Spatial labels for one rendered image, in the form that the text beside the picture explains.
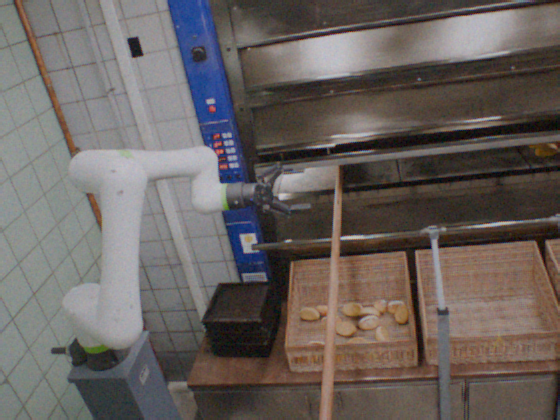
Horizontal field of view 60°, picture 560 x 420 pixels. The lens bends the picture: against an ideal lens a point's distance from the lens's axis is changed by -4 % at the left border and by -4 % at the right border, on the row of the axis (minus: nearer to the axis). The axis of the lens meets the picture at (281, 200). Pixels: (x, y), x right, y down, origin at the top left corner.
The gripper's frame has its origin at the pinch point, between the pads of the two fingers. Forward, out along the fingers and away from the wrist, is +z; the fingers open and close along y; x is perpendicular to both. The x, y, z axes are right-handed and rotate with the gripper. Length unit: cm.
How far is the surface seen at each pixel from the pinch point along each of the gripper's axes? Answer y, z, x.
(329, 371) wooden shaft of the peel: 29, 7, 54
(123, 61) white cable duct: -43, -76, -53
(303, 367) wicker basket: 88, -15, -6
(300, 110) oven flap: -10, -5, -57
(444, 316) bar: 55, 44, 5
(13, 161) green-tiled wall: -19, -117, -15
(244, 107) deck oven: -15, -29, -55
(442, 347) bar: 70, 43, 5
